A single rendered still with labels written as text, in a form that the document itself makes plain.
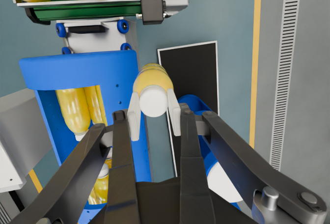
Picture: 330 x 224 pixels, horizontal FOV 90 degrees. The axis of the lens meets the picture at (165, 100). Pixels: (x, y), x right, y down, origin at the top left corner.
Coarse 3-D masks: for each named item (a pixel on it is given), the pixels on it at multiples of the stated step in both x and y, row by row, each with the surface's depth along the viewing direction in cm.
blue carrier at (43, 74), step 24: (24, 72) 36; (48, 72) 33; (72, 72) 33; (96, 72) 35; (120, 72) 39; (48, 96) 50; (120, 96) 40; (48, 120) 48; (72, 144) 59; (144, 144) 52; (144, 168) 53
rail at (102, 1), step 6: (72, 0) 51; (78, 0) 51; (84, 0) 51; (90, 0) 51; (96, 0) 52; (102, 0) 52; (108, 0) 52; (114, 0) 52; (120, 0) 52; (126, 0) 52; (132, 0) 53; (138, 0) 53; (24, 6) 51; (30, 6) 51; (36, 6) 52; (42, 6) 52; (48, 6) 53
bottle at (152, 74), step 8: (152, 64) 35; (144, 72) 27; (152, 72) 26; (160, 72) 27; (136, 80) 26; (144, 80) 24; (152, 80) 24; (160, 80) 24; (168, 80) 26; (136, 88) 25; (144, 88) 23; (160, 88) 23
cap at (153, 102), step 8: (152, 88) 22; (144, 96) 21; (152, 96) 21; (160, 96) 21; (144, 104) 22; (152, 104) 22; (160, 104) 22; (144, 112) 22; (152, 112) 22; (160, 112) 22
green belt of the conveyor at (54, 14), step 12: (60, 0) 57; (36, 12) 57; (48, 12) 58; (60, 12) 58; (72, 12) 59; (84, 12) 59; (96, 12) 60; (108, 12) 60; (120, 12) 61; (132, 12) 62
